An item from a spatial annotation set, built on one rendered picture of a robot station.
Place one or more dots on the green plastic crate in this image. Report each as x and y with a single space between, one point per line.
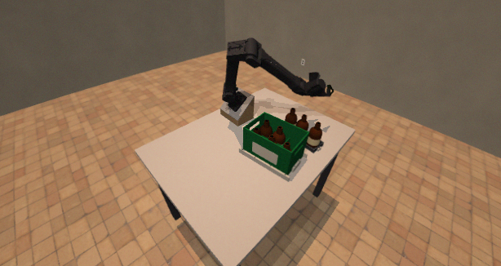
274 154

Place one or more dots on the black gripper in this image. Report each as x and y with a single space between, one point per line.
322 93

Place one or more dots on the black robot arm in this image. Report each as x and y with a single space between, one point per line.
246 50

